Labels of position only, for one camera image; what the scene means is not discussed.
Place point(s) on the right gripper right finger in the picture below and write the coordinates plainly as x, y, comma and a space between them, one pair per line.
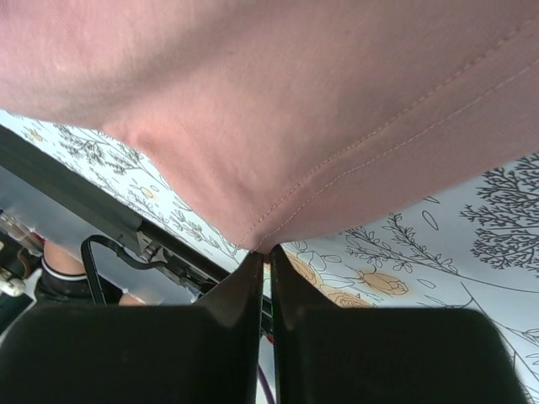
328, 354

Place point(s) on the pink mario t shirt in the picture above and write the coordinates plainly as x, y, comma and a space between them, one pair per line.
279, 121

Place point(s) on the floral table mat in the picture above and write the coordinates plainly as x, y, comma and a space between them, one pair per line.
474, 246

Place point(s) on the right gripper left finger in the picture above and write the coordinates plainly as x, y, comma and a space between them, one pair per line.
206, 352

